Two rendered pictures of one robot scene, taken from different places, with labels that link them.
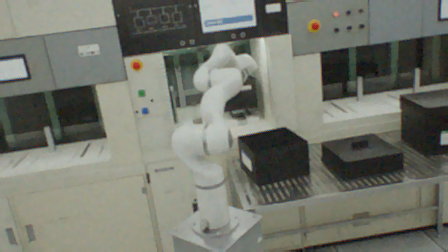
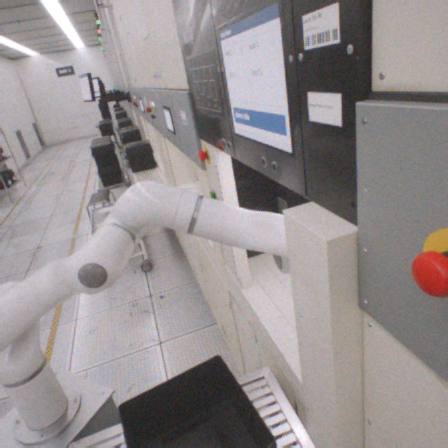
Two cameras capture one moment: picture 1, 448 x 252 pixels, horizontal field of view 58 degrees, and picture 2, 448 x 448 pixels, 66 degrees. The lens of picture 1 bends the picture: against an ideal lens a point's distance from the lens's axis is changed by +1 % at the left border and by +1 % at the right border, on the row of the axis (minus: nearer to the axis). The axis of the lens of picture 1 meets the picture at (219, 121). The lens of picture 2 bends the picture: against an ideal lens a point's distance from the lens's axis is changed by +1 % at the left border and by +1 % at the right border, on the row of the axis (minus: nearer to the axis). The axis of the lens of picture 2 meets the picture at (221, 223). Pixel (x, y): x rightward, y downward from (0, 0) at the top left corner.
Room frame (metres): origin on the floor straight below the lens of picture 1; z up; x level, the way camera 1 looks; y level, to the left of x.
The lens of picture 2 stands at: (1.94, -0.78, 1.62)
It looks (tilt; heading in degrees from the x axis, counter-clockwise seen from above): 24 degrees down; 82
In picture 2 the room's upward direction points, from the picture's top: 11 degrees counter-clockwise
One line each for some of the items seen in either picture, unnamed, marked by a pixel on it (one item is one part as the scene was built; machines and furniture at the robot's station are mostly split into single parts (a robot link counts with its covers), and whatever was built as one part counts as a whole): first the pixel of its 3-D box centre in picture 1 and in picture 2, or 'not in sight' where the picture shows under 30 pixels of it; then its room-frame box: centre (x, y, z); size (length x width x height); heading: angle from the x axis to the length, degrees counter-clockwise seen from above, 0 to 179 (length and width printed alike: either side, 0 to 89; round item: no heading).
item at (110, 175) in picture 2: not in sight; (109, 173); (1.28, 3.91, 0.59); 0.30 x 0.28 x 0.26; 94
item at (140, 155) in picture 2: not in sight; (140, 155); (1.77, 2.85, 0.93); 0.30 x 0.28 x 0.26; 91
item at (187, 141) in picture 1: (197, 154); (13, 328); (1.44, 0.10, 1.07); 0.19 x 0.12 x 0.24; 75
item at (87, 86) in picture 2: not in sight; (104, 89); (1.57, 3.34, 1.59); 0.50 x 0.41 x 0.36; 4
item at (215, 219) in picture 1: (212, 203); (37, 392); (1.43, 0.07, 0.85); 0.19 x 0.19 x 0.18
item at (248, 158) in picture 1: (272, 154); (197, 446); (1.86, -0.24, 0.85); 0.28 x 0.28 x 0.17; 13
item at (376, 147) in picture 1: (360, 153); not in sight; (1.79, -0.66, 0.83); 0.29 x 0.29 x 0.13; 7
